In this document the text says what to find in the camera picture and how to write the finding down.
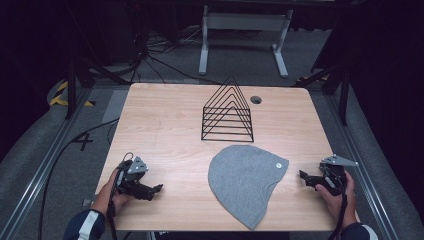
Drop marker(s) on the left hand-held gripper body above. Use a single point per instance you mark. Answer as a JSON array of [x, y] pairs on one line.
[[132, 180]]

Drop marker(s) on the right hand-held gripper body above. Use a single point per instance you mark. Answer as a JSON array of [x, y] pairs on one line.
[[328, 173]]

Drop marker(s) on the grey knit beanie hat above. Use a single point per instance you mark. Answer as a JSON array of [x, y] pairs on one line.
[[245, 185]]

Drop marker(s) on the person's left hand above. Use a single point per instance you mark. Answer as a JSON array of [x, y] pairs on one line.
[[115, 193]]

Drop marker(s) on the person's right hand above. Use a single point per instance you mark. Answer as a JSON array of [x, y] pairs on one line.
[[336, 203]]

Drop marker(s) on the black metal stand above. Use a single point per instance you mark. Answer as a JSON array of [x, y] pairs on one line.
[[335, 83], [78, 78]]

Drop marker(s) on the yellow black floor tape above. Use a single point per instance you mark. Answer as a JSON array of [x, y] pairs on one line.
[[63, 96]]

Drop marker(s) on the aluminium floor rail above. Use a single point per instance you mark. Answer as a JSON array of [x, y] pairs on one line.
[[361, 160], [41, 170]]

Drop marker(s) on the white metal desk frame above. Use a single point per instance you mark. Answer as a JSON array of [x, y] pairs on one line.
[[245, 23]]

